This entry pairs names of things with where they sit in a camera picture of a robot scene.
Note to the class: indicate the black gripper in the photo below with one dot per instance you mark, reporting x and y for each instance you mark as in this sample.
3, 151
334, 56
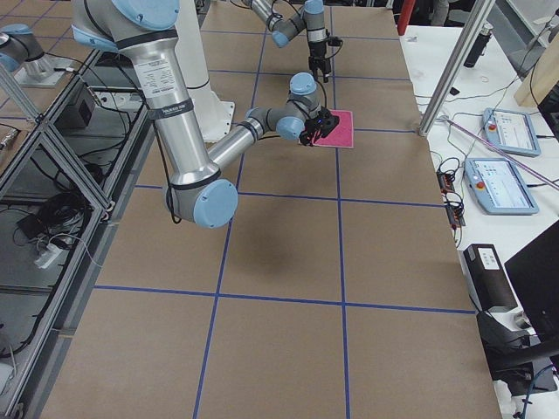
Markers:
312, 127
316, 49

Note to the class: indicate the pink grey microfibre towel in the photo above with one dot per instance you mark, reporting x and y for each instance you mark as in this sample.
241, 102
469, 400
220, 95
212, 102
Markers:
343, 135

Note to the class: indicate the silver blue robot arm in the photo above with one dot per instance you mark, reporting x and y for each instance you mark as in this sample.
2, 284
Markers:
309, 18
145, 32

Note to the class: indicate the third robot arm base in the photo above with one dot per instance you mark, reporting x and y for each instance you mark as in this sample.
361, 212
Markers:
23, 55

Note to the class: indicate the black cylinder bottle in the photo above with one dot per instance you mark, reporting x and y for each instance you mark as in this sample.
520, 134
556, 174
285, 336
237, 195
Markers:
479, 45

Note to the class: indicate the near teach pendant tablet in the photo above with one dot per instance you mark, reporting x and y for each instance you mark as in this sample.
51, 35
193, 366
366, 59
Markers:
498, 187

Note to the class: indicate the teach pendant tablet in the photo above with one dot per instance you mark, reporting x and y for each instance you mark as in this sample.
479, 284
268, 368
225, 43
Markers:
511, 131
498, 187

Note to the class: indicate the far teach pendant tablet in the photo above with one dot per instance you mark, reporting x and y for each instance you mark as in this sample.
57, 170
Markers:
511, 131

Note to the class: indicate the black box with label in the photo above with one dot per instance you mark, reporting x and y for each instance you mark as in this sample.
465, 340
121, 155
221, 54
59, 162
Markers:
492, 291

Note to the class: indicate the black monitor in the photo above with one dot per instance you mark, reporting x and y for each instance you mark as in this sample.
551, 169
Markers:
533, 273

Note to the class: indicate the white power strip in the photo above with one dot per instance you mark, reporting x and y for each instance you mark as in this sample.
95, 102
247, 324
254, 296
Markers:
47, 256

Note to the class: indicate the black power adapter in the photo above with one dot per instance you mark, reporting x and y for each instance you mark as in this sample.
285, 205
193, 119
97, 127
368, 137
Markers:
31, 226

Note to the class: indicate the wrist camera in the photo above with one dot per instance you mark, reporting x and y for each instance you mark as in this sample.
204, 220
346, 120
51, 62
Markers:
334, 42

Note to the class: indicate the aluminium frame post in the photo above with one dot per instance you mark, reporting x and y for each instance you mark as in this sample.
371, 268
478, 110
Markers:
469, 33

